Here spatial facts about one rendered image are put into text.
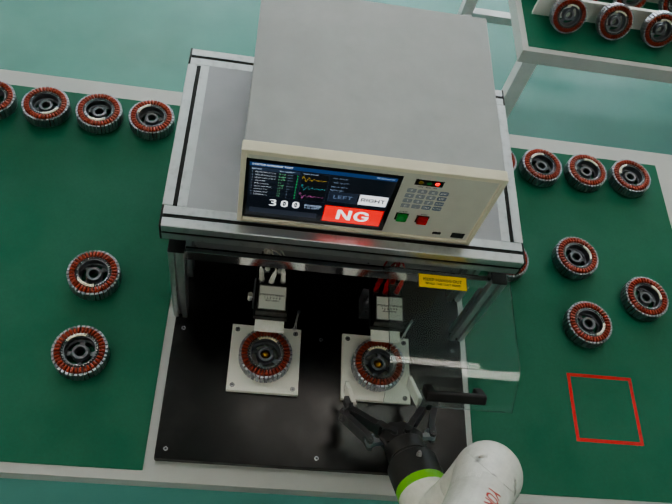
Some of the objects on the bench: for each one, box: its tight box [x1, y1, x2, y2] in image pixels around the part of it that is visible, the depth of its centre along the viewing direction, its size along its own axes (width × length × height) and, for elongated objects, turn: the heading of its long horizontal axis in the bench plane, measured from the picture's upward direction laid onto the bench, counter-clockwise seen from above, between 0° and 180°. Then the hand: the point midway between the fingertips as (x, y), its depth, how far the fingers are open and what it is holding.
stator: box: [563, 301, 612, 348], centre depth 168 cm, size 11×11×4 cm
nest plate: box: [226, 324, 301, 397], centre depth 150 cm, size 15×15×1 cm
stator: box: [51, 325, 110, 381], centre depth 145 cm, size 11×11×4 cm
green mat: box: [0, 84, 180, 470], centre depth 157 cm, size 94×61×1 cm, turn 173°
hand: (379, 386), depth 143 cm, fingers open, 13 cm apart
